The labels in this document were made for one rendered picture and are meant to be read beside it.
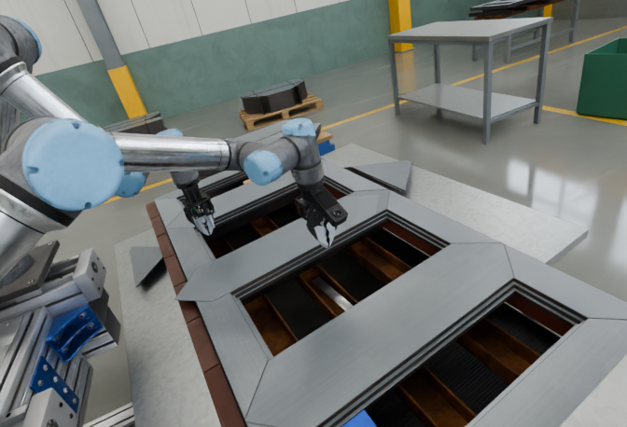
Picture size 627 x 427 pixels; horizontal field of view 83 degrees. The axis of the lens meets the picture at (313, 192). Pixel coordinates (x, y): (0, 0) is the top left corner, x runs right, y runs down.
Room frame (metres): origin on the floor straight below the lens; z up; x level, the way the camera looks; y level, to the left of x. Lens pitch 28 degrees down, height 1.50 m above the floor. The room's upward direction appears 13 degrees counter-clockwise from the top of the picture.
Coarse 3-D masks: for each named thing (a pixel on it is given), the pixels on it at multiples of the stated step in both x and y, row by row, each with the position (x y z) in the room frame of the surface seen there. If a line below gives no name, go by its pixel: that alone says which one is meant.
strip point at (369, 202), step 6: (348, 198) 1.12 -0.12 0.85; (354, 198) 1.11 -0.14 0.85; (360, 198) 1.10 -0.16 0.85; (366, 198) 1.09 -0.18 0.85; (372, 198) 1.08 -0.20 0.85; (378, 198) 1.08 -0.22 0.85; (360, 204) 1.06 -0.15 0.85; (366, 204) 1.05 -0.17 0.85; (372, 204) 1.04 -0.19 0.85; (372, 210) 1.01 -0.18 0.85
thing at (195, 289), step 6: (198, 270) 0.90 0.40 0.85; (192, 276) 0.87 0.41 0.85; (198, 276) 0.87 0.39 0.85; (192, 282) 0.84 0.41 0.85; (198, 282) 0.84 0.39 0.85; (186, 288) 0.83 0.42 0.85; (192, 288) 0.82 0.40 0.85; (198, 288) 0.81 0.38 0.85; (204, 288) 0.81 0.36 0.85; (186, 294) 0.80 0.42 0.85; (192, 294) 0.79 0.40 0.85; (198, 294) 0.79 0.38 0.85; (204, 294) 0.78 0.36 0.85; (192, 300) 0.77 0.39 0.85; (198, 300) 0.76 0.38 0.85; (204, 300) 0.76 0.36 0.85; (210, 300) 0.75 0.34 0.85
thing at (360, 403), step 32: (288, 192) 1.32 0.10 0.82; (352, 192) 1.18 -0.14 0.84; (384, 192) 1.10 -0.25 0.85; (320, 256) 0.87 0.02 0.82; (256, 288) 0.78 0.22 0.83; (512, 288) 0.58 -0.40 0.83; (480, 320) 0.52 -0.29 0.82; (576, 320) 0.46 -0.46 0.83; (416, 352) 0.47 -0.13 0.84; (384, 384) 0.42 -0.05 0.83; (512, 384) 0.37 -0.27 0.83; (352, 416) 0.38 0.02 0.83; (480, 416) 0.33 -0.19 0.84
